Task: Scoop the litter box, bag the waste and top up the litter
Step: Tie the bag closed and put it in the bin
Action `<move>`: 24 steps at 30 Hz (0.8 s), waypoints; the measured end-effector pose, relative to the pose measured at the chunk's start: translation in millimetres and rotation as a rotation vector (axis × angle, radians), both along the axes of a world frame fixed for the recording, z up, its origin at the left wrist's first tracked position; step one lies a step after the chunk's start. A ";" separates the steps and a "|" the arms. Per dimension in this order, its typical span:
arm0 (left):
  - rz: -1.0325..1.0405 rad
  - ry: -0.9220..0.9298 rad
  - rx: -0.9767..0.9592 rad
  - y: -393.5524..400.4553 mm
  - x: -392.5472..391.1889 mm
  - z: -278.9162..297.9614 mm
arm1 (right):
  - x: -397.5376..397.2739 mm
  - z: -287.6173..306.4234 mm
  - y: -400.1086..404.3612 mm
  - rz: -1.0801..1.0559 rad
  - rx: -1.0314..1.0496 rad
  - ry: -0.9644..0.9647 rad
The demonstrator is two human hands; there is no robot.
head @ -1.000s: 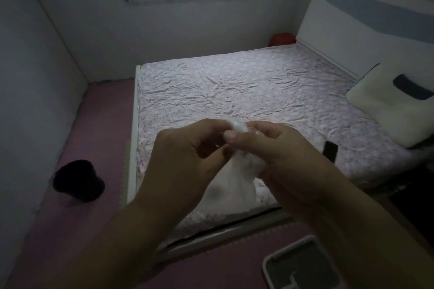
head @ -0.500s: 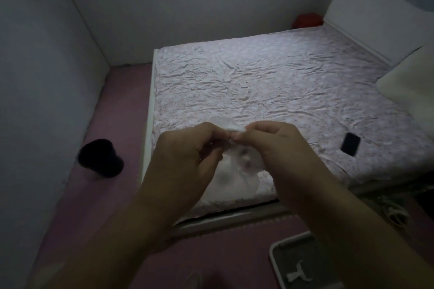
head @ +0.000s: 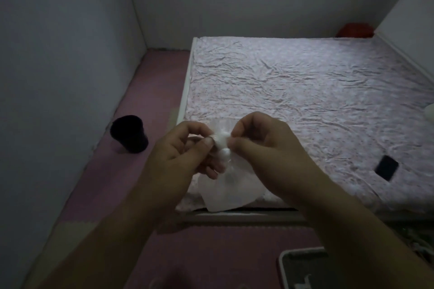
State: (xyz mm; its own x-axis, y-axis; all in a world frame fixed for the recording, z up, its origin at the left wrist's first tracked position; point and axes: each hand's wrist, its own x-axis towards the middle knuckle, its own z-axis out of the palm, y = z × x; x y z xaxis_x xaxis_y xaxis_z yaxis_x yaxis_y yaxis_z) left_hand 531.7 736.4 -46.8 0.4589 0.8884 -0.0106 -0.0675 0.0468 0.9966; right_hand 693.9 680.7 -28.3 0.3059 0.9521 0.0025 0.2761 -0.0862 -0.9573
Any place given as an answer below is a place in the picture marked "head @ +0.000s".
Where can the red object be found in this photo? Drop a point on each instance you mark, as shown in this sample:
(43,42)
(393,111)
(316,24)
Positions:
(354,30)

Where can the black smartphone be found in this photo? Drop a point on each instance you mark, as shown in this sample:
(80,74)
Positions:
(386,168)

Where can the person's right hand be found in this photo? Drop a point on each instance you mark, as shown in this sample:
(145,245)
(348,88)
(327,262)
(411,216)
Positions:
(281,160)

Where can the pink foam floor mat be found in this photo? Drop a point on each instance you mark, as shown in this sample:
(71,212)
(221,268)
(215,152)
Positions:
(142,102)

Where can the white bed frame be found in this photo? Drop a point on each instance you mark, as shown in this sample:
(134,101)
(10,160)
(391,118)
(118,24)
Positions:
(407,21)

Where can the dark waste bin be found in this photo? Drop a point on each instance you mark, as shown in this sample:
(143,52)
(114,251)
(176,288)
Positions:
(130,134)

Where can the person's right forearm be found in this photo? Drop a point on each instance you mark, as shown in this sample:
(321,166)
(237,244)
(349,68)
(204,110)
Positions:
(366,244)

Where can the white cat litter tray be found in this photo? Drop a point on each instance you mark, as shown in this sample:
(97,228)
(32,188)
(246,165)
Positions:
(283,265)

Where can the person's left hand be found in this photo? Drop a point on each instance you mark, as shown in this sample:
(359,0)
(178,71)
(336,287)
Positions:
(173,167)

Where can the clear plastic bag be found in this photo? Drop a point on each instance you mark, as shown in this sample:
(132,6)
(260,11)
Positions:
(230,190)

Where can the cream pillow with dark patch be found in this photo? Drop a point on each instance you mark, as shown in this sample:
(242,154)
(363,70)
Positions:
(430,111)

